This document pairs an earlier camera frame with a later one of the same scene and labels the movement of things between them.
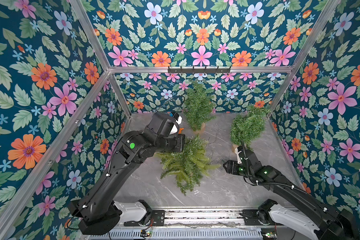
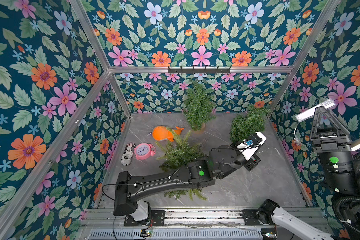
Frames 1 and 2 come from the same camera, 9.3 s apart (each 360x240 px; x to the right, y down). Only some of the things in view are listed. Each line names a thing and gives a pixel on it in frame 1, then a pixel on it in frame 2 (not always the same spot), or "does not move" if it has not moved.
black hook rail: [199, 71] does not move
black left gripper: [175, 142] → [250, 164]
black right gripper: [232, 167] → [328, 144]
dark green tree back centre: [199, 108] does not move
